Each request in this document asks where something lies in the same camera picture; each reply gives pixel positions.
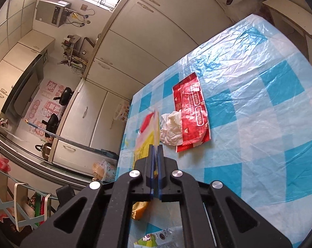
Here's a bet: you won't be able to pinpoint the grey water heater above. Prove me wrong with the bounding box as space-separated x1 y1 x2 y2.
35 0 71 27

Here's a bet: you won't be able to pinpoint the black pot on stove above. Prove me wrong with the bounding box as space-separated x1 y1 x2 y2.
53 87 74 106

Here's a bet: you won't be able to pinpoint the white plastic bag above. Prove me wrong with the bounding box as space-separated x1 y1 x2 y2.
160 111 183 146

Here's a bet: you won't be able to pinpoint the white lower kitchen cabinets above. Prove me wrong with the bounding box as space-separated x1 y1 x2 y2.
52 0 232 175

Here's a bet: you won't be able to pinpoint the orange peel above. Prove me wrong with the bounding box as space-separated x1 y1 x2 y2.
131 201 149 220

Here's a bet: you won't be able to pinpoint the yellow plastic wrapper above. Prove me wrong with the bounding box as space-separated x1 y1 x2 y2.
133 110 160 167

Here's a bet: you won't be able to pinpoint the red snack wrapper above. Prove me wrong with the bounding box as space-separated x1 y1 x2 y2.
172 73 211 152

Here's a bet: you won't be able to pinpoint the white floral waste basket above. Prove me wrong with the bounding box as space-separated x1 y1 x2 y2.
113 100 130 122

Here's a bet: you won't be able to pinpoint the range hood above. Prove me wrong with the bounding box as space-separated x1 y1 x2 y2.
1 51 48 124

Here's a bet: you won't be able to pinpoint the blue checkered tablecloth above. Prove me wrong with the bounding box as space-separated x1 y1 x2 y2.
117 15 312 247

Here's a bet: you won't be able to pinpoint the milk carton with cow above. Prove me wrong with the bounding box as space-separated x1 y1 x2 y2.
134 227 184 248

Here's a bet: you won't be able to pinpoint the small white wooden stool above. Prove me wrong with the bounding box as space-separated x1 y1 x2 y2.
263 0 312 65

